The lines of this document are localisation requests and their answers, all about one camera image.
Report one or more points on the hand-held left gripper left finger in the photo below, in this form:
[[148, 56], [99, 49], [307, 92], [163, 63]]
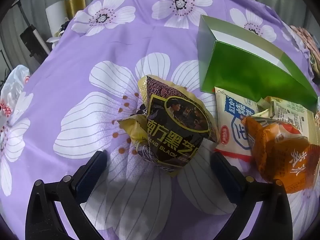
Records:
[[89, 177]]

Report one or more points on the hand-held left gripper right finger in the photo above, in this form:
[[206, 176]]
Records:
[[228, 180]]

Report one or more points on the white and blue snack packet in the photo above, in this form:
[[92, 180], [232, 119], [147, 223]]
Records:
[[232, 130]]

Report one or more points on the orange cracker snack packet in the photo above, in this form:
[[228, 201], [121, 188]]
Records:
[[280, 160]]

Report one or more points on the black and yellow snack packet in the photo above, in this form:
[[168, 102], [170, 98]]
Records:
[[172, 135]]

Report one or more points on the beige snack packet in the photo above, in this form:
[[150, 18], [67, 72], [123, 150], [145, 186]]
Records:
[[292, 112]]

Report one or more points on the green cardboard box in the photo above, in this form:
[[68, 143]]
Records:
[[237, 67]]

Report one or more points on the white plastic bag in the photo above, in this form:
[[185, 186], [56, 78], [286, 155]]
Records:
[[12, 90]]

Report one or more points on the purple floral blanket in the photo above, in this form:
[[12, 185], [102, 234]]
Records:
[[112, 47]]

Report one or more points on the black box-shaped device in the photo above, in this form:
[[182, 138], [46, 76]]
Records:
[[30, 42]]

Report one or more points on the pink floral cloth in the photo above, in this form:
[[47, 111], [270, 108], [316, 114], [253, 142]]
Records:
[[307, 45]]

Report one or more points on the white cylinder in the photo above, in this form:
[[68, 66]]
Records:
[[56, 17]]

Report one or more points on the grey curtain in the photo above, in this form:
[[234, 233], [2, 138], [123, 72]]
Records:
[[27, 7]]

